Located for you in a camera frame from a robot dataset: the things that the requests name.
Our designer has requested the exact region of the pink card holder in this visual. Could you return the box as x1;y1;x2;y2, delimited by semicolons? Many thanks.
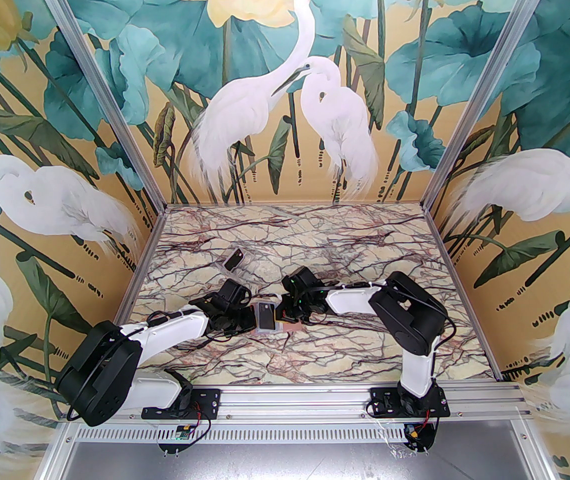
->
251;299;307;338

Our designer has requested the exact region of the perforated metal strip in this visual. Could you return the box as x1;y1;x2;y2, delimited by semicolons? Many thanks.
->
62;422;538;444

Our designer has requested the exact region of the grey metal sheet panel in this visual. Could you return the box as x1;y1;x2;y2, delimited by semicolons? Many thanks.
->
40;440;558;480

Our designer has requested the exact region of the aluminium mounting rail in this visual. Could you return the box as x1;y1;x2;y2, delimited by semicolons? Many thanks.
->
67;384;533;423

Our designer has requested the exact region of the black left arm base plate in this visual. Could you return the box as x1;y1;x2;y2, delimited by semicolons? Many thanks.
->
142;387;222;419

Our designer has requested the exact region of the aluminium table side rail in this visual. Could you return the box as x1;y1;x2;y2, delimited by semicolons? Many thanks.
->
422;205;506;384
115;205;168;324

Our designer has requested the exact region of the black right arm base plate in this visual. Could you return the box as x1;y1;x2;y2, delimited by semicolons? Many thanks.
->
369;387;451;418

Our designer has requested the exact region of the black bracket with yellow connector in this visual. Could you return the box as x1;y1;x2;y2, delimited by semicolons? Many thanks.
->
401;417;440;453

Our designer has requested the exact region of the aluminium frame post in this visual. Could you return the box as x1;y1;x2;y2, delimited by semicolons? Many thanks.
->
422;0;558;211
30;0;168;211

